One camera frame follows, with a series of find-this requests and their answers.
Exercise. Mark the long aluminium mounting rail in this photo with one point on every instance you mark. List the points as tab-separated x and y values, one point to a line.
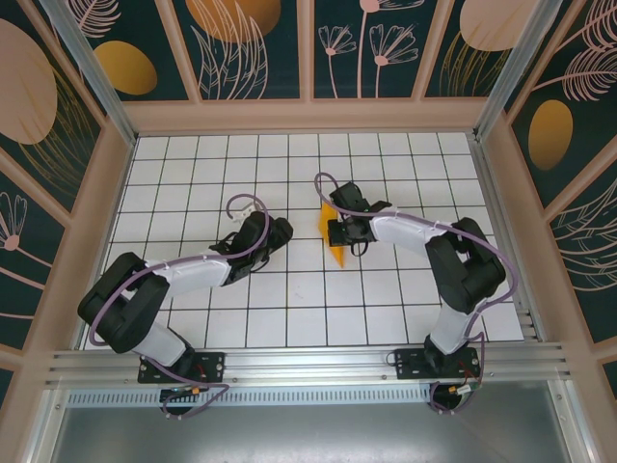
308	364

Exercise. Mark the circuit board with yellow connector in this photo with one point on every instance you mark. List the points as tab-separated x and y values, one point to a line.
465	389
185	391

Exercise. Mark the aluminium side rail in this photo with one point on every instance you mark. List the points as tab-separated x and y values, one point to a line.
482	164

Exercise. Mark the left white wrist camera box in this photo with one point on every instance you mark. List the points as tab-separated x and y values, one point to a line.
243	212

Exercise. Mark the aluminium frame post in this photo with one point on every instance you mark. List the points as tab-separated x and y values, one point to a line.
96	82
511	62

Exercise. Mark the orange paper sheet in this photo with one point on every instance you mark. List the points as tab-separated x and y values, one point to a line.
325	217

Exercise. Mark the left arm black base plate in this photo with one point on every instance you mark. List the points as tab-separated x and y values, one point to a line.
212	366

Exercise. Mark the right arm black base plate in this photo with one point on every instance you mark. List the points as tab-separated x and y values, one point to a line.
410	364

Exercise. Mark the grey metal sheet shelf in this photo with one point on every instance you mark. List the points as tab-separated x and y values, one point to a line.
308	434

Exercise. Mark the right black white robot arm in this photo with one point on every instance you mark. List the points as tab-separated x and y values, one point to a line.
463	270

